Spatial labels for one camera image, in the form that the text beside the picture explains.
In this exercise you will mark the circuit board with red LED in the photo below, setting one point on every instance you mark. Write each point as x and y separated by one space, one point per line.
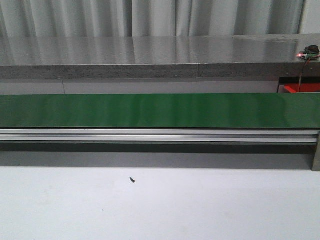
310 52

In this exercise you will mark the red plastic tray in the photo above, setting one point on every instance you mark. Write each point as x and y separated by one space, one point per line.
304 88

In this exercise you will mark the grey stone counter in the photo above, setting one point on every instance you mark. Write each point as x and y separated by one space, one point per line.
156 57

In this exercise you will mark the green conveyor belt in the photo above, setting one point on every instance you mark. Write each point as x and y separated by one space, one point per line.
194 110

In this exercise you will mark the aluminium conveyor frame rail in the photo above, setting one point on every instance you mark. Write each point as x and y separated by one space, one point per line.
262 149

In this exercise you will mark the grey curtain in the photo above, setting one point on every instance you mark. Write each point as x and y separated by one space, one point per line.
148 18

